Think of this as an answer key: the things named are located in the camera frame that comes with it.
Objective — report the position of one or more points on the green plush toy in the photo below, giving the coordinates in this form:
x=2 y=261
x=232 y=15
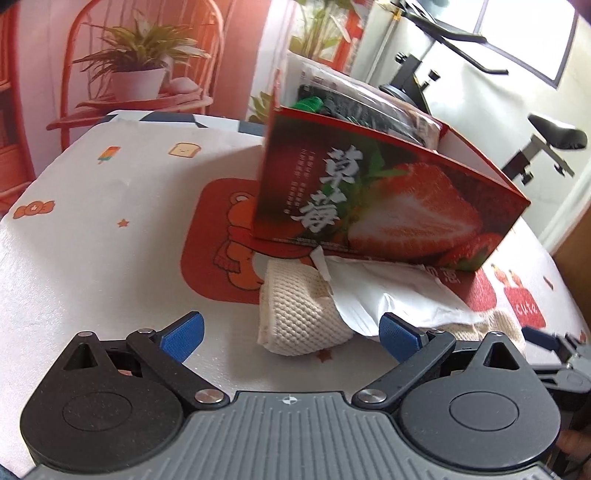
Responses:
x=309 y=105

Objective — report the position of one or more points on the white plastic packet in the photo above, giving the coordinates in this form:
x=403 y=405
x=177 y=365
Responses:
x=392 y=286

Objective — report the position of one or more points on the beige waffle towel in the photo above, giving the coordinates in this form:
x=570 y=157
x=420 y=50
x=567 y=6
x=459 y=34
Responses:
x=295 y=304

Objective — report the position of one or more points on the red strawberry print cardboard box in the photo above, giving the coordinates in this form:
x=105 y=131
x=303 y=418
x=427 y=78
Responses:
x=415 y=207

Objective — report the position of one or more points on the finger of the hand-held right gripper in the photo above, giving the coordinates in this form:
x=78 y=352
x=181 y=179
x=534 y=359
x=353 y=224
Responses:
x=540 y=339

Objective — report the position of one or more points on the person's right hand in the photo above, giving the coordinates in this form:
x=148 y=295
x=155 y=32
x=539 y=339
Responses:
x=577 y=444

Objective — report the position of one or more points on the printed room scene backdrop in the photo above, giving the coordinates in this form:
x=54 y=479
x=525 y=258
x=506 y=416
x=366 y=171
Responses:
x=46 y=69

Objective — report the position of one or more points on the black exercise bike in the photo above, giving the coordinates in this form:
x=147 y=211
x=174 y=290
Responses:
x=554 y=134

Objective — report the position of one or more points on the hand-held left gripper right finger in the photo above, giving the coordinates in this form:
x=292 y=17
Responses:
x=399 y=337

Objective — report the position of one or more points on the brown wooden panel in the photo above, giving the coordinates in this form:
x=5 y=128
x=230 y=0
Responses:
x=577 y=263

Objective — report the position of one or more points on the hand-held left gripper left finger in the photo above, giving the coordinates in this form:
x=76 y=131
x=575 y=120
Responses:
x=184 y=334

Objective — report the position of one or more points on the black cloth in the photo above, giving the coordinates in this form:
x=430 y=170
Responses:
x=369 y=110

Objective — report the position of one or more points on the dark-framed window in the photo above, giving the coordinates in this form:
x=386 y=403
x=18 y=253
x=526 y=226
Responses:
x=521 y=27

